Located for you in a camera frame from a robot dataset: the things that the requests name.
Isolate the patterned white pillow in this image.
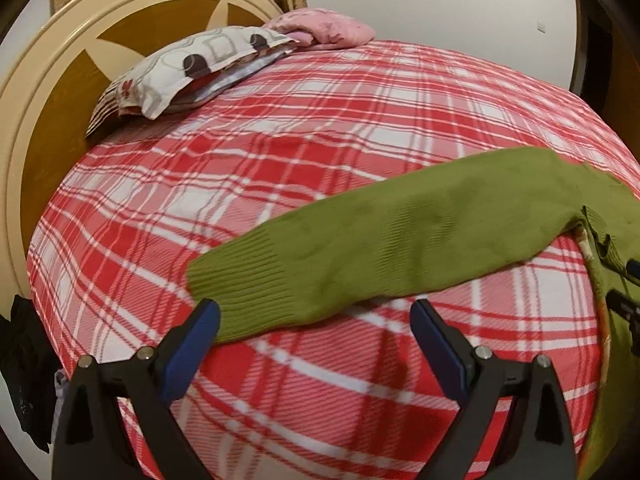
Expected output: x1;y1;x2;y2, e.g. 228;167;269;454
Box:
86;26;302;137

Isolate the beige wooden headboard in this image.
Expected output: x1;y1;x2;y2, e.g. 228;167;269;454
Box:
0;0;287;322

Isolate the red plaid bed sheet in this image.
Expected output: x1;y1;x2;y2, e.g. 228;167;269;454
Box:
26;39;640;480

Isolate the pink pillow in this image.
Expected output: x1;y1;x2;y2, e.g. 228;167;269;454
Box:
263;8;377;51

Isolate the green striped knit sweater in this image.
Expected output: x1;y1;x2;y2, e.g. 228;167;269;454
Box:
186;147;640;480

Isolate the dark cloth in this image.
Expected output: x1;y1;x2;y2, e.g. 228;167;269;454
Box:
0;294;57;454

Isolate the brown door frame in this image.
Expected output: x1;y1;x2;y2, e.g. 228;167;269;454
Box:
570;0;617;111

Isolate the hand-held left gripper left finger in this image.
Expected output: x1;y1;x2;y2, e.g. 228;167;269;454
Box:
51;298;222;480

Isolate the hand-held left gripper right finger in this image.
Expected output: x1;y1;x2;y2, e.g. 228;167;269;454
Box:
409;299;585;480

